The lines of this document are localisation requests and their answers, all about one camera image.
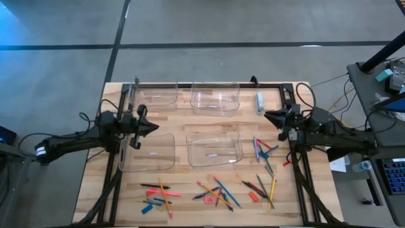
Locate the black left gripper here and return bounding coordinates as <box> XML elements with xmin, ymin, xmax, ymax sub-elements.
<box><xmin>119</xmin><ymin>103</ymin><xmax>159</xmax><ymax>150</ymax></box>

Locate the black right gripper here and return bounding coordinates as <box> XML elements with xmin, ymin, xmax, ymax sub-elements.
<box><xmin>264</xmin><ymin>99</ymin><xmax>305</xmax><ymax>143</ymax></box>

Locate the green pencil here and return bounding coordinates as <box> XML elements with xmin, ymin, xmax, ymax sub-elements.
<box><xmin>258</xmin><ymin>144</ymin><xmax>275</xmax><ymax>178</ymax></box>
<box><xmin>256</xmin><ymin>174</ymin><xmax>275</xmax><ymax>210</ymax></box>

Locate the yellow pencil pink eraser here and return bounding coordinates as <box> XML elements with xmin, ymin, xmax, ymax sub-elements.
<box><xmin>158</xmin><ymin>177</ymin><xmax>174</xmax><ymax>220</ymax></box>

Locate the blue pencil pink eraser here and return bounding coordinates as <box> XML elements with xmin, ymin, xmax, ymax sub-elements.
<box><xmin>213</xmin><ymin>175</ymin><xmax>242</xmax><ymax>209</ymax></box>

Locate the orange pencil pink eraser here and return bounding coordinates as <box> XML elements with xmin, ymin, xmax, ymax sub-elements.
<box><xmin>196</xmin><ymin>180</ymin><xmax>234</xmax><ymax>209</ymax></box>

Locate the clear plastic bin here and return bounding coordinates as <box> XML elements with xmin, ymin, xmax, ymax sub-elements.
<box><xmin>128</xmin><ymin>80</ymin><xmax>178</xmax><ymax>112</ymax></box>
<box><xmin>189</xmin><ymin>81</ymin><xmax>241</xmax><ymax>117</ymax></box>
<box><xmin>185</xmin><ymin>129</ymin><xmax>244</xmax><ymax>168</ymax></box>
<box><xmin>118</xmin><ymin>132</ymin><xmax>177</xmax><ymax>173</ymax></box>

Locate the white purple pen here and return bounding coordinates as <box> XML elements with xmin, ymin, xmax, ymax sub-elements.
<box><xmin>252</xmin><ymin>136</ymin><xmax>261</xmax><ymax>163</ymax></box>

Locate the black metal bar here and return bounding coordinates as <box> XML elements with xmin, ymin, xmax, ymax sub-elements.
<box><xmin>325</xmin><ymin>147</ymin><xmax>349</xmax><ymax>163</ymax></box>

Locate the white paper sheet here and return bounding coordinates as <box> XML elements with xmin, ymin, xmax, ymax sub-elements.
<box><xmin>328</xmin><ymin>156</ymin><xmax>349</xmax><ymax>174</ymax></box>

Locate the grey side desk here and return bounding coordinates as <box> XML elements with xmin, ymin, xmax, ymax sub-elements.
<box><xmin>346</xmin><ymin>56</ymin><xmax>405</xmax><ymax>227</ymax></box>

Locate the clear water bottle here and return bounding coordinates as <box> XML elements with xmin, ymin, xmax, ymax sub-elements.
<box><xmin>351</xmin><ymin>160</ymin><xmax>373</xmax><ymax>173</ymax></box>

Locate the teal box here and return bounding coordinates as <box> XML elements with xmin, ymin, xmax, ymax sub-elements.
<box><xmin>375</xmin><ymin>68</ymin><xmax>394</xmax><ymax>82</ymax></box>

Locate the black laptop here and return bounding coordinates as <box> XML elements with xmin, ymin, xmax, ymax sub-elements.
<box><xmin>375</xmin><ymin>91</ymin><xmax>405</xmax><ymax>114</ymax></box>

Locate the black pole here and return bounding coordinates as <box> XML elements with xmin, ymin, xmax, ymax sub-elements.
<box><xmin>360</xmin><ymin>30</ymin><xmax>405</xmax><ymax>73</ymax></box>

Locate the black electronics box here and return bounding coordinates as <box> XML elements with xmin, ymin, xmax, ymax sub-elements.
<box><xmin>389</xmin><ymin>60</ymin><xmax>405</xmax><ymax>94</ymax></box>

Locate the backlit black keyboard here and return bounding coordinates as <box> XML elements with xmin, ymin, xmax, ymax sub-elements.
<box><xmin>381</xmin><ymin>158</ymin><xmax>405</xmax><ymax>196</ymax></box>

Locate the grey metal table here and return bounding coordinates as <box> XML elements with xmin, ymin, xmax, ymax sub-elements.
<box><xmin>0</xmin><ymin>142</ymin><xmax>35</xmax><ymax>165</ymax></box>

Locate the black box with blue light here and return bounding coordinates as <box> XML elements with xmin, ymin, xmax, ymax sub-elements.
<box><xmin>0</xmin><ymin>125</ymin><xmax>17</xmax><ymax>146</ymax></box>

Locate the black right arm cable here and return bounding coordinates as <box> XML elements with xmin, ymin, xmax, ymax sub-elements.
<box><xmin>295</xmin><ymin>81</ymin><xmax>317</xmax><ymax>111</ymax></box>

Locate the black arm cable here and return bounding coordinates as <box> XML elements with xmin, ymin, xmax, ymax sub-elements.
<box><xmin>295</xmin><ymin>81</ymin><xmax>317</xmax><ymax>111</ymax></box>
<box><xmin>17</xmin><ymin>98</ymin><xmax>121</xmax><ymax>158</ymax></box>

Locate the black aluminium frame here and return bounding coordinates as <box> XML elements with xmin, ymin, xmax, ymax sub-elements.
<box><xmin>75</xmin><ymin>82</ymin><xmax>341</xmax><ymax>227</ymax></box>

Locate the yellow cable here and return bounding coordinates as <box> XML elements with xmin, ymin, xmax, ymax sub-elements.
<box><xmin>327</xmin><ymin>85</ymin><xmax>357</xmax><ymax>112</ymax></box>

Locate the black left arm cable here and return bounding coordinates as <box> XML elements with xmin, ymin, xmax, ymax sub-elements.
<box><xmin>17</xmin><ymin>98</ymin><xmax>121</xmax><ymax>158</ymax></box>

